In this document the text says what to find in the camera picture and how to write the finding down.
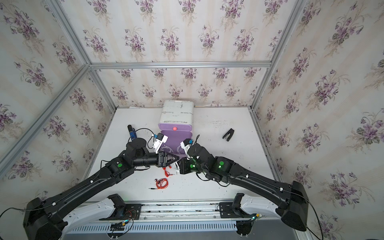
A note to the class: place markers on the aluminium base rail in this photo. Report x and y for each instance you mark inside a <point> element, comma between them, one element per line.
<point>169,211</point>

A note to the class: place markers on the purple top drawer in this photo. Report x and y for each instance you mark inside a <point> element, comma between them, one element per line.
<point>169,127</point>

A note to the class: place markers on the blue black stapler box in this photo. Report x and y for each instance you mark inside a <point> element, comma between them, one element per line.
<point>132,132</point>

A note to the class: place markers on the white drawer cabinet shell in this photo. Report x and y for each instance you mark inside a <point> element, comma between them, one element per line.
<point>177,112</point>

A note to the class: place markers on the black binder clip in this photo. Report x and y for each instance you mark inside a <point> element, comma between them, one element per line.
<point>228,135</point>

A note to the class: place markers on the red earphones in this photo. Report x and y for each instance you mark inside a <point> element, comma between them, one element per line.
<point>160,184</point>
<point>166,172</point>

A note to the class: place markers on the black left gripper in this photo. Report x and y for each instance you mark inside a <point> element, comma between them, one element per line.
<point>162,159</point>

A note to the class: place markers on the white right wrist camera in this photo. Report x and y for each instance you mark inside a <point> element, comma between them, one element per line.
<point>186,144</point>

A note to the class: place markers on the white earphones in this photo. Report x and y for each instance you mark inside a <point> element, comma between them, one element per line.
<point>166,149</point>
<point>177,168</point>
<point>180,149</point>

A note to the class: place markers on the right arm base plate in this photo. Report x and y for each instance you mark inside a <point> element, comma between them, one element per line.
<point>230,211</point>

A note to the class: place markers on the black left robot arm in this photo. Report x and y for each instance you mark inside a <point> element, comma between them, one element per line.
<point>56,216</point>

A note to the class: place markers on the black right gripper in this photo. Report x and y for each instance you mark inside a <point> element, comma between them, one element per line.
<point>183,162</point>

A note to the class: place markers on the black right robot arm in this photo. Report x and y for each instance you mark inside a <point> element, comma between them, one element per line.
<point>291,199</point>

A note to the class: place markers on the purple drawer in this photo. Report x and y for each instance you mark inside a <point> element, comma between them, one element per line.
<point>169,127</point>
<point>175,138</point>

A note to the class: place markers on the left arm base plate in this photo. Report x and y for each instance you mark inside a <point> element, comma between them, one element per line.
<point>127,211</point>

